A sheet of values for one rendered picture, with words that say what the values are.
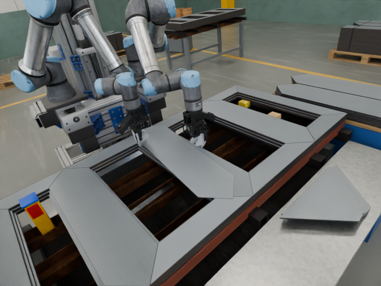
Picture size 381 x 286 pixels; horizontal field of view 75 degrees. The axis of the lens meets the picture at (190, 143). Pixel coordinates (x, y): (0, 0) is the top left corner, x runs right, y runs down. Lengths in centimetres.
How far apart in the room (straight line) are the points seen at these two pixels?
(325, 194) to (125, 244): 74
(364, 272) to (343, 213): 90
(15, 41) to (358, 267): 1065
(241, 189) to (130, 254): 44
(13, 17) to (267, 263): 1053
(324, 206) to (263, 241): 26
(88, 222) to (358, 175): 109
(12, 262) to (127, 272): 38
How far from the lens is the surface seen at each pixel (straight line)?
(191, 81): 99
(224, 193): 94
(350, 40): 527
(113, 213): 97
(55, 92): 156
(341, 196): 109
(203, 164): 107
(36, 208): 116
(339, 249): 98
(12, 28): 1082
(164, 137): 130
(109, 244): 89
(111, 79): 118
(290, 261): 92
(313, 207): 102
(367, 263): 194
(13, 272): 99
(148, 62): 111
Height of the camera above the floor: 152
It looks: 33 degrees down
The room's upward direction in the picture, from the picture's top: 8 degrees counter-clockwise
